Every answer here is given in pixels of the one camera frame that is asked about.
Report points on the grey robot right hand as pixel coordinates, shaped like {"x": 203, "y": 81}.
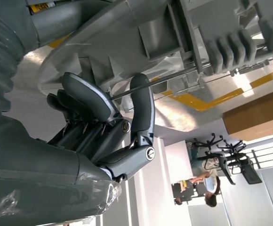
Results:
{"x": 32, "y": 174}

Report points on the white partition block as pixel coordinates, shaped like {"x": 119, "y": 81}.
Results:
{"x": 179, "y": 162}

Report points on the person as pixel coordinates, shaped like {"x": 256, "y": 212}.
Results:
{"x": 209, "y": 182}
{"x": 178, "y": 201}

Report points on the black desk with items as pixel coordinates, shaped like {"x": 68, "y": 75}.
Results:
{"x": 188, "y": 190}

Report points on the black office chair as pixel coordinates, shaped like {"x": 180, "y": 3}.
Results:
{"x": 222, "y": 163}
{"x": 249, "y": 171}

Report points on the brown cardboard box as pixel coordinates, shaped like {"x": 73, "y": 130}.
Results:
{"x": 252, "y": 115}

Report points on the grey metal railing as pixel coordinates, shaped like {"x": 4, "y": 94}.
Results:
{"x": 268, "y": 154}

